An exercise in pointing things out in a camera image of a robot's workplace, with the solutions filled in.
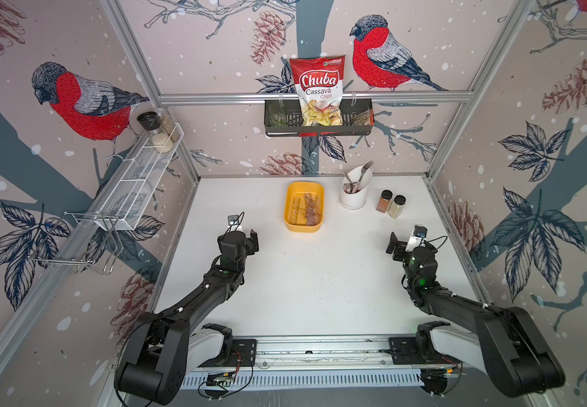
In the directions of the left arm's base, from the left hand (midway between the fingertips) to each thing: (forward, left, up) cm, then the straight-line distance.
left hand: (245, 226), depth 88 cm
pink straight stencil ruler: (+16, -25, -11) cm, 32 cm away
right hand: (-1, -57, -2) cm, 57 cm away
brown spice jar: (+16, -54, -5) cm, 57 cm away
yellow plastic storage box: (+25, -18, -9) cm, 32 cm away
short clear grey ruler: (+16, -17, -12) cm, 26 cm away
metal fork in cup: (+26, -46, +5) cm, 54 cm away
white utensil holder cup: (+19, -42, -4) cm, 46 cm away
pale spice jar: (+13, -59, -6) cm, 61 cm away
